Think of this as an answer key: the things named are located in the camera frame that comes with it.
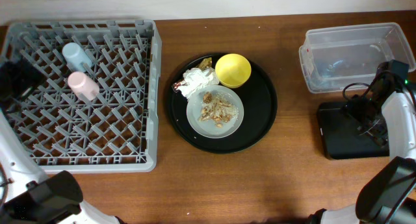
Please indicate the black rectangular bin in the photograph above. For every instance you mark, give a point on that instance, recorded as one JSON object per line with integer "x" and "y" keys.
{"x": 340, "y": 135}

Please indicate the round black tray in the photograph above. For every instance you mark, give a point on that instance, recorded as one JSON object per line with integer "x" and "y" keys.
{"x": 260, "y": 103}

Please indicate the blue plastic cup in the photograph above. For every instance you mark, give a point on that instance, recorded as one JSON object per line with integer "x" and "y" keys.
{"x": 76, "y": 56}

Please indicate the yellow plastic bowl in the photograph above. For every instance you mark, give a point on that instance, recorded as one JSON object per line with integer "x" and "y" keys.
{"x": 233, "y": 70}

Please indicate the crumpled white tissue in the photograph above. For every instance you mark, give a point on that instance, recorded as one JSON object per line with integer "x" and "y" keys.
{"x": 195, "y": 79}

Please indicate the grey dishwasher rack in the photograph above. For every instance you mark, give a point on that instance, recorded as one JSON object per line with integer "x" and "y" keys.
{"x": 114, "y": 133}

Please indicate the food scraps on plate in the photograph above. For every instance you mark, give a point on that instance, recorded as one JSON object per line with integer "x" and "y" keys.
{"x": 216, "y": 108}

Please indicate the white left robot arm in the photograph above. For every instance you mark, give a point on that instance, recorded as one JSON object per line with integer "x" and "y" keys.
{"x": 28, "y": 194}

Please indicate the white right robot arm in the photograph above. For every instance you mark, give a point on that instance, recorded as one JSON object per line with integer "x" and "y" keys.
{"x": 385, "y": 198}

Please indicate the clear plastic bin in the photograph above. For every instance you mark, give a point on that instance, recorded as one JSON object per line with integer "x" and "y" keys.
{"x": 334, "y": 57}

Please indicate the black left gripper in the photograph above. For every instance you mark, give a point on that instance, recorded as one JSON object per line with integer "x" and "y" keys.
{"x": 30, "y": 75}

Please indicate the gold coffee sachet wrapper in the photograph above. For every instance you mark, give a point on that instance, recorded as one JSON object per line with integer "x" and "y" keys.
{"x": 205, "y": 63}

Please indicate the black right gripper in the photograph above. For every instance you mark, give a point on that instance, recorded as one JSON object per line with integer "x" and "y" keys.
{"x": 352, "y": 108}

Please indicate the pink plastic cup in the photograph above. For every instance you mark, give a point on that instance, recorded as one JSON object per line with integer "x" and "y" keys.
{"x": 80, "y": 83}

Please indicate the grey plate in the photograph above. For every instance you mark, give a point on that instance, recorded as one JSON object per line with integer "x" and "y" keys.
{"x": 208, "y": 128}

